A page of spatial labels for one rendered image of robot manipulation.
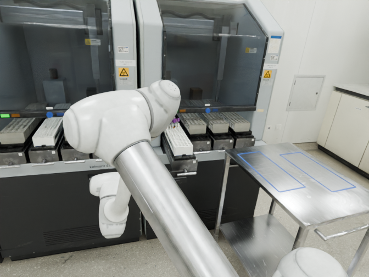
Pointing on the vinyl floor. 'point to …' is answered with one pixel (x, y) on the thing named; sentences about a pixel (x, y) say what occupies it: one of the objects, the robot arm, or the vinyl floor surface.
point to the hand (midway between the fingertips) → (178, 177)
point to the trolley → (290, 205)
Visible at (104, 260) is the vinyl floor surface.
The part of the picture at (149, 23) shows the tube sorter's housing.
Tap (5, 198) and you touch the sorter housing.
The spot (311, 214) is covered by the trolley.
